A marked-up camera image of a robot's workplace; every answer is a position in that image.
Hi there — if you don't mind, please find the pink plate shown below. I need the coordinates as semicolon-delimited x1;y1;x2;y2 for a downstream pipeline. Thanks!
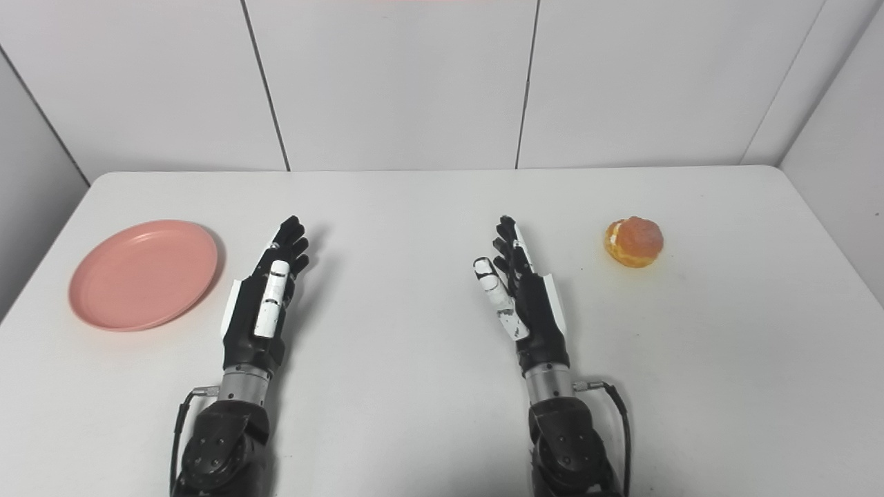
68;220;219;333

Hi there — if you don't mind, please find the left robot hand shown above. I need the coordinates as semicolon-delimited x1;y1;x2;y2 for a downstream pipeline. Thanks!
220;215;311;374

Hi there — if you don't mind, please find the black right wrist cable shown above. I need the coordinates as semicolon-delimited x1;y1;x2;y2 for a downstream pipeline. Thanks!
573;380;633;497

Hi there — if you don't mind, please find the cream puff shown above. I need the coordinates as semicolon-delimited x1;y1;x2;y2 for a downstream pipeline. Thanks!
604;216;664;269

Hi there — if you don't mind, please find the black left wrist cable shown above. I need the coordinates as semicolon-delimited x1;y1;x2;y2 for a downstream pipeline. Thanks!
169;387;220;496

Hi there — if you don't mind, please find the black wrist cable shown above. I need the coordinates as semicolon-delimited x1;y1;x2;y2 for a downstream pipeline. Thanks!
573;380;633;497
169;387;220;496

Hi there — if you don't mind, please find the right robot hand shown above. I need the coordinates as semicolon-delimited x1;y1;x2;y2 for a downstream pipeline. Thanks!
473;215;570;376

